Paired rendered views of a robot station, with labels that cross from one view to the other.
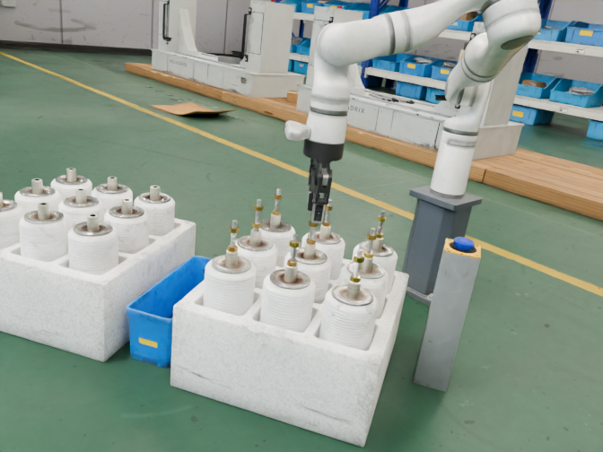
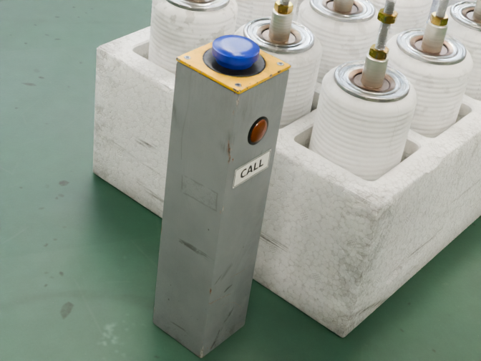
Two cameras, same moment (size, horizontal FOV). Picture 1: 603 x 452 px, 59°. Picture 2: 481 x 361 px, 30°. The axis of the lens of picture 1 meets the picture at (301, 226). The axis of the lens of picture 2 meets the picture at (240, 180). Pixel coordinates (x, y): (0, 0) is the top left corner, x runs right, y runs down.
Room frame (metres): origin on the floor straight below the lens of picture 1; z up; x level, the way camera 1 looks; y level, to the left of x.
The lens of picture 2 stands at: (1.24, -0.95, 0.68)
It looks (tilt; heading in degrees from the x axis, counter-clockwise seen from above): 36 degrees down; 110
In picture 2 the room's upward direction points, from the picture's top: 9 degrees clockwise
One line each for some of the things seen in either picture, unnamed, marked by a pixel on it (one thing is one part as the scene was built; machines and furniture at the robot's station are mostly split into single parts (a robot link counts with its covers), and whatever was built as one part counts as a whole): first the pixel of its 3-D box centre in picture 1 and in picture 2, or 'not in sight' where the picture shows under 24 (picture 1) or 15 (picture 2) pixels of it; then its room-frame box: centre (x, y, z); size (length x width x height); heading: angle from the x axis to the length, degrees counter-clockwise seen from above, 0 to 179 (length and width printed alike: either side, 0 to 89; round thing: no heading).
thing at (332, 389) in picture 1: (299, 325); (317, 125); (1.00, -0.02, 0.09); 0.39 x 0.39 x 0.18; 75
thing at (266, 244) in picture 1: (255, 243); not in sight; (1.03, 0.09, 0.25); 0.08 x 0.08 x 0.01
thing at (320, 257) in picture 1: (309, 256); (342, 6); (1.00, -0.02, 0.25); 0.08 x 0.08 x 0.01
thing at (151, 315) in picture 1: (183, 307); not in sight; (1.06, 0.24, 0.06); 0.30 x 0.11 x 0.12; 165
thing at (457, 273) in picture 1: (445, 317); (215, 208); (1.00, -0.32, 0.16); 0.07 x 0.07 x 0.31; 75
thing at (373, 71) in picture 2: (377, 244); (374, 70); (1.08, -0.17, 0.26); 0.02 x 0.02 x 0.03
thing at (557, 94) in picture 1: (578, 92); not in sight; (5.42, -2.49, 0.36); 0.50 x 0.38 x 0.21; 137
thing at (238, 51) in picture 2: (463, 245); (235, 55); (1.00, -0.32, 0.32); 0.04 x 0.04 x 0.02
